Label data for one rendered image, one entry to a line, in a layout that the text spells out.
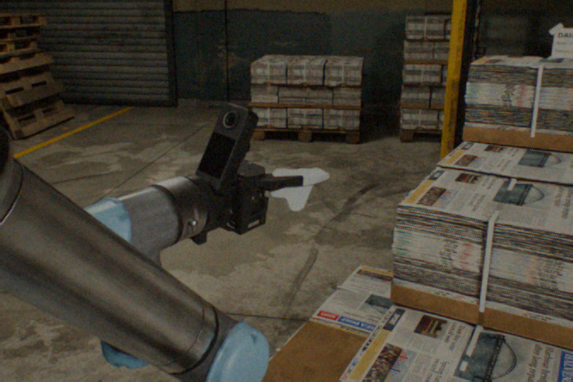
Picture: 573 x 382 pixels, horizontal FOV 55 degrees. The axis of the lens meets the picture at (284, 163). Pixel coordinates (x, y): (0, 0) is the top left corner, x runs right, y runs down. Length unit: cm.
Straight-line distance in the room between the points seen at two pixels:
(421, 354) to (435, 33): 500
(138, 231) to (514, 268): 76
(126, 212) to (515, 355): 80
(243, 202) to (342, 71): 512
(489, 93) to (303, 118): 434
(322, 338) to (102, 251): 117
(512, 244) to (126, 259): 83
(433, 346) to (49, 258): 87
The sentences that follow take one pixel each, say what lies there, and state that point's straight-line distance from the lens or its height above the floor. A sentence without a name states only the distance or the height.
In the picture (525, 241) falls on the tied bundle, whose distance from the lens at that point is 113.
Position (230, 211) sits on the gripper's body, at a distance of 74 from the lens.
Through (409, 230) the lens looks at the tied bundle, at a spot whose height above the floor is 101.
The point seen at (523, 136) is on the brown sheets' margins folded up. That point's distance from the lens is 168.
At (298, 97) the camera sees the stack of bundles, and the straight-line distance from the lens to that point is 587.
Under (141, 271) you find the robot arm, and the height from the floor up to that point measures 126.
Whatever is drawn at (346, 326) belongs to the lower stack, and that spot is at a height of 60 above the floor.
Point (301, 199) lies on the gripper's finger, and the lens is 77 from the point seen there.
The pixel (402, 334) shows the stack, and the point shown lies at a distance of 116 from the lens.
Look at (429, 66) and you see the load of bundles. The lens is 595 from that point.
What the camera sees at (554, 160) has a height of 107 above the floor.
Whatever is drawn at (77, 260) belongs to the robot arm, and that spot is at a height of 129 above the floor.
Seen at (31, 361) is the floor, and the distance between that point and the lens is 271.
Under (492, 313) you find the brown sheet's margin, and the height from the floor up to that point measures 87.
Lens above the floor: 146
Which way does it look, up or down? 16 degrees down
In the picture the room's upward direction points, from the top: straight up
